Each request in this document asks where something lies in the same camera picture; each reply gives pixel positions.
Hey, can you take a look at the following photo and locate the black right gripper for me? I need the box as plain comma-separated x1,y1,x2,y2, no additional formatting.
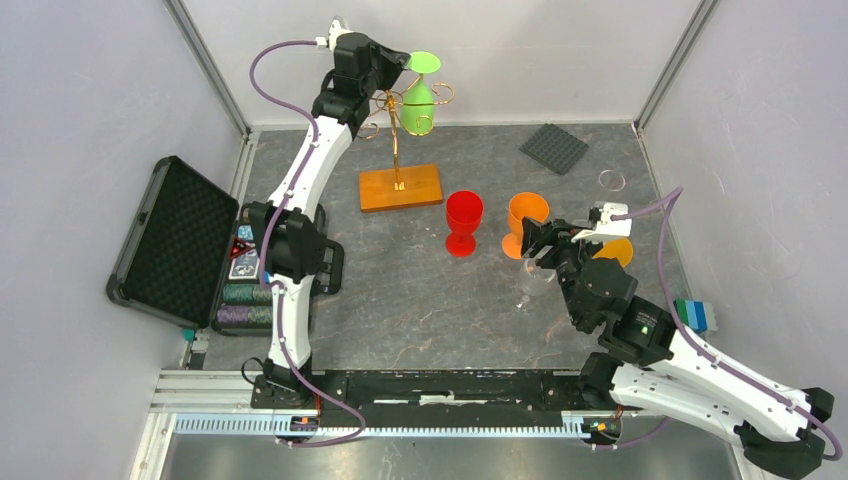
518,215,608,327

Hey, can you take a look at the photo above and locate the yellow wine glass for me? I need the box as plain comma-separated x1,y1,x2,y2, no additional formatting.
593,238,634,268

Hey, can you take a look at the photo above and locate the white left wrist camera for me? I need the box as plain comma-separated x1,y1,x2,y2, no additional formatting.
315,16,352,52

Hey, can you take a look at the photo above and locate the dark grey building plate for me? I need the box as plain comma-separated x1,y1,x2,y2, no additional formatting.
519,123,589,176

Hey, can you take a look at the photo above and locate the clear wine glass front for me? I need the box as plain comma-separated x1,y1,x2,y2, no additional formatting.
587,169,628,228

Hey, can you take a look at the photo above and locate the clear wine glass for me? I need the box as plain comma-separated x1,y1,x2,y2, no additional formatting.
587,169,628,228
515,258,556,311

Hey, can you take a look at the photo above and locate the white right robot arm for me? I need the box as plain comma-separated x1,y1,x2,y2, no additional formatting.
521,209,840,479

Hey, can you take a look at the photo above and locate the red wine glass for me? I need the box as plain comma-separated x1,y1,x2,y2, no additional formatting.
445,190,484,257

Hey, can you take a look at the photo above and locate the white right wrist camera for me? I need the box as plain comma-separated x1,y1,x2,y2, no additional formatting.
571,202,632,243

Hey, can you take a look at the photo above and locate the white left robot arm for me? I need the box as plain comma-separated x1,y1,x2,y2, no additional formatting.
247,31,412,408

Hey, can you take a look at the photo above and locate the green blue brick stack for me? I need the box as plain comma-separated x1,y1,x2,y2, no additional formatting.
674,299,718,335

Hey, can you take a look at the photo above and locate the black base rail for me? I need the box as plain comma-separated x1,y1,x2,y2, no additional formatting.
148,368,684,444

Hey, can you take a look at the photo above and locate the black poker chip case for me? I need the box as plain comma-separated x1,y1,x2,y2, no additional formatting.
105,155,347,338

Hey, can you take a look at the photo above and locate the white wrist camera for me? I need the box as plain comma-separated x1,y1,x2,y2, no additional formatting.
571,202,632,243
315,16,352,52

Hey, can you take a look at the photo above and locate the orange wine glass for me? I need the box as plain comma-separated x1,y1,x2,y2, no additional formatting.
501,192,550,259

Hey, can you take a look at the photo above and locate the green wine glass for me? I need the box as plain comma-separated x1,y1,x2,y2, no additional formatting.
400,51,441,136

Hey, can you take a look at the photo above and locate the gold wire glass rack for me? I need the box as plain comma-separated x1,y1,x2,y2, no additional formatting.
359,82,455,213

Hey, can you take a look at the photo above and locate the clear wine glass back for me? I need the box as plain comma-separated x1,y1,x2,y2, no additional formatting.
515,258,556,311

